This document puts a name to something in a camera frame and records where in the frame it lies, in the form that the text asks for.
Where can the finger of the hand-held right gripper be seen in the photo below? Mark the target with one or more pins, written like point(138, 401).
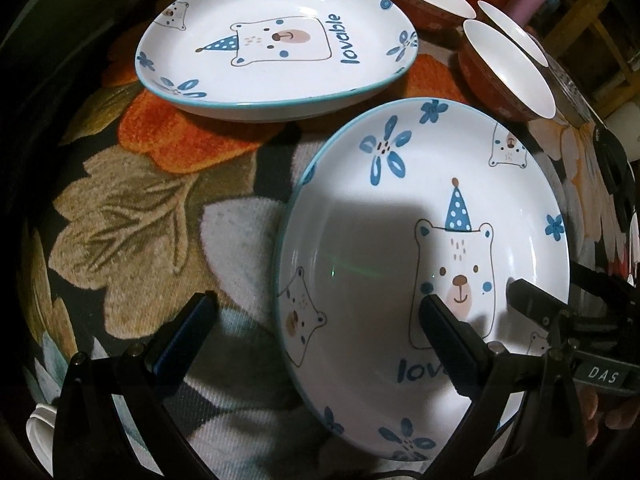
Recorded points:
point(537, 305)

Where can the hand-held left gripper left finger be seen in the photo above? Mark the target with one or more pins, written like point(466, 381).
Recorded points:
point(186, 331)

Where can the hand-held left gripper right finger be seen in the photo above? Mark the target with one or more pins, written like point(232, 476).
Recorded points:
point(444, 336)

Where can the bear print ceramic plate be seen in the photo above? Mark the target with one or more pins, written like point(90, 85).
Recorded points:
point(280, 65)
point(360, 240)

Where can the floral rug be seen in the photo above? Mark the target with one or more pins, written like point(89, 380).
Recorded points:
point(150, 210)

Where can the white plastic object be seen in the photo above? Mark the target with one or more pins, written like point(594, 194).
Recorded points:
point(42, 430)

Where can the round perforated metal tin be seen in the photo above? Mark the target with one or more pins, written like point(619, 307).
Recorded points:
point(570, 90)

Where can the wooden chair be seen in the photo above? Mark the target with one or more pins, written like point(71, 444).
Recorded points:
point(607, 35)

